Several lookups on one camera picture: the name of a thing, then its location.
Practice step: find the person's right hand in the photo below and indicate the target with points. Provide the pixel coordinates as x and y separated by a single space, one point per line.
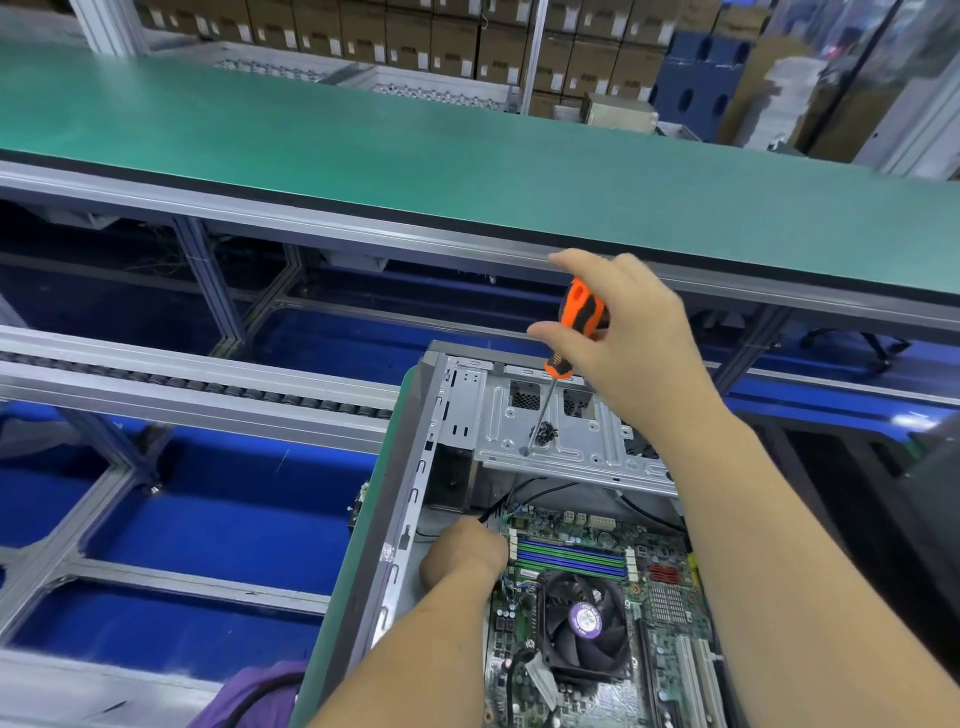
638 353

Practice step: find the person's left hand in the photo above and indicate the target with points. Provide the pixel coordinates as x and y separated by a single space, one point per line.
462 552

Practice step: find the grey metal computer case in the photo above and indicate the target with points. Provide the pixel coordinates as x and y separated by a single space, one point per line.
435 435

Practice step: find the black CPU cooler fan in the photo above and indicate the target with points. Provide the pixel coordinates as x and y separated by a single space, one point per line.
585 623

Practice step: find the green motherboard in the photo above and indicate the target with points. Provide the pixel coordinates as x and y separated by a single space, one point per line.
668 615

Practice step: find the person's right forearm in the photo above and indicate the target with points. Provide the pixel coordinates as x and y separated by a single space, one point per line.
818 593

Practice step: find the person's left forearm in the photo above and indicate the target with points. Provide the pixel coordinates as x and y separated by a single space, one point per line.
405 660

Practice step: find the green conveyor belt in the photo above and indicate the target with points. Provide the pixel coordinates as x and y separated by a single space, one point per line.
300 128

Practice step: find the stack of cardboard boxes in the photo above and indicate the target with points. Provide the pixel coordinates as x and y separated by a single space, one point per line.
390 30

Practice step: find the grey flat metal rail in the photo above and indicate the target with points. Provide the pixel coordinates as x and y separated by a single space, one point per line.
180 375

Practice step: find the grey roller conveyor rail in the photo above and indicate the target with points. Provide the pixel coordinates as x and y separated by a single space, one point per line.
90 683

